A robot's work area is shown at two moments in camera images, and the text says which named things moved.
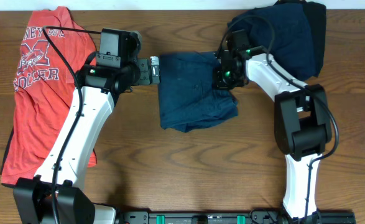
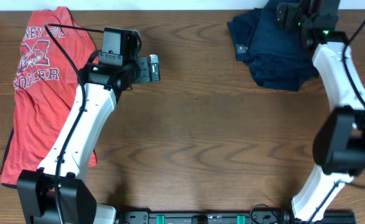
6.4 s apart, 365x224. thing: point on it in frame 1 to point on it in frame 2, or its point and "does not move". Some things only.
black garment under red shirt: [17, 186] does not move
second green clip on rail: [240, 219] does not move
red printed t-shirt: [54, 46] does not move
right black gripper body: [220, 76] to [285, 14]
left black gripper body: [143, 71] does not move
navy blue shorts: [188, 101] to [267, 32]
